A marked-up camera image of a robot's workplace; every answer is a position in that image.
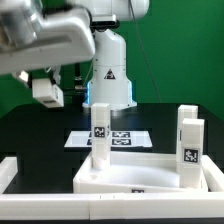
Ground fiducial marker sheet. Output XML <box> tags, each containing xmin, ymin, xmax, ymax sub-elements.
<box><xmin>65</xmin><ymin>131</ymin><xmax>152</xmax><ymax>148</ymax></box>

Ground white front fence bar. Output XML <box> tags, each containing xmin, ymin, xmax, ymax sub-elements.
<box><xmin>0</xmin><ymin>192</ymin><xmax>224</xmax><ymax>220</ymax></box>

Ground black camera pole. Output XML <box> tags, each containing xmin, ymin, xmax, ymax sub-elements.
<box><xmin>74</xmin><ymin>63</ymin><xmax>87</xmax><ymax>105</ymax></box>

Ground white left fence block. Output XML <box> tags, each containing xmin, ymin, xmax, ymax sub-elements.
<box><xmin>0</xmin><ymin>157</ymin><xmax>18</xmax><ymax>194</ymax></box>

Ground black base cable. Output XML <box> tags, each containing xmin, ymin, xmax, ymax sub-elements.
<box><xmin>63</xmin><ymin>87</ymin><xmax>88</xmax><ymax>101</ymax></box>

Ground black camera on pole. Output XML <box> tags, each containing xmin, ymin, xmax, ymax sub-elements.
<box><xmin>90</xmin><ymin>14</ymin><xmax>119</xmax><ymax>32</ymax></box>

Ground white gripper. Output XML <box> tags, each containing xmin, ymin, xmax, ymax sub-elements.
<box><xmin>0</xmin><ymin>8</ymin><xmax>95</xmax><ymax>88</ymax></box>

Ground white right fence block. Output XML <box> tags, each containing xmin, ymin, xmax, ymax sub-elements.
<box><xmin>202</xmin><ymin>155</ymin><xmax>224</xmax><ymax>192</ymax></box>

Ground white fence block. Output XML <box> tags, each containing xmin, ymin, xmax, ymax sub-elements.
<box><xmin>0</xmin><ymin>157</ymin><xmax>18</xmax><ymax>194</ymax></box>
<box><xmin>202</xmin><ymin>155</ymin><xmax>224</xmax><ymax>192</ymax></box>

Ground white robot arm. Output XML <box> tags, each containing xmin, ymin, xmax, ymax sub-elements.
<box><xmin>0</xmin><ymin>0</ymin><xmax>150</xmax><ymax>111</ymax></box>

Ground white desk top tray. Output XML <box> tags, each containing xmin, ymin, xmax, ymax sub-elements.
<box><xmin>73</xmin><ymin>151</ymin><xmax>208</xmax><ymax>193</ymax></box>

